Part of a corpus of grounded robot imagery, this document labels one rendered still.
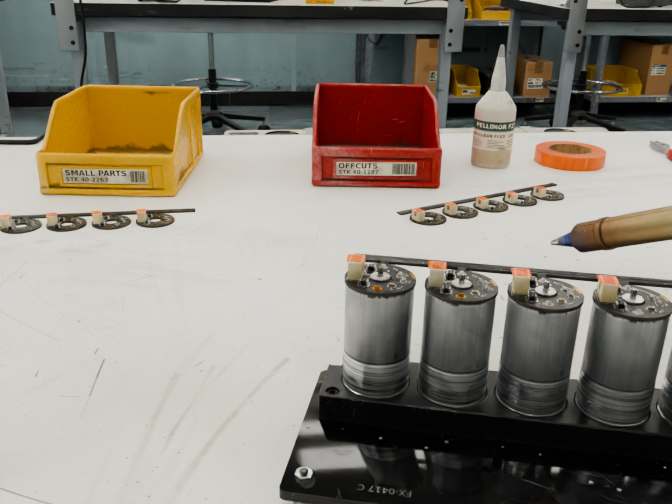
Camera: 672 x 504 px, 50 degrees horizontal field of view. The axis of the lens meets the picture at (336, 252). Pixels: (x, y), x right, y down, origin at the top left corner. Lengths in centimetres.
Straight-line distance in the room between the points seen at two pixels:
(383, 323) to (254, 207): 28
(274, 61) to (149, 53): 77
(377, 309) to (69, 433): 13
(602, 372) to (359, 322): 8
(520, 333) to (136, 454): 14
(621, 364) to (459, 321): 5
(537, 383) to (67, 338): 21
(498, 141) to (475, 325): 39
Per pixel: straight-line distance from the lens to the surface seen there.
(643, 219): 19
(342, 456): 25
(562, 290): 26
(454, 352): 25
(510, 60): 341
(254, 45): 467
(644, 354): 25
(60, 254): 45
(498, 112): 61
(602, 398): 26
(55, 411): 31
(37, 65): 486
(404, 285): 25
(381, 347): 25
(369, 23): 263
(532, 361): 25
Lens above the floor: 92
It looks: 23 degrees down
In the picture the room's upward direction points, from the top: 1 degrees clockwise
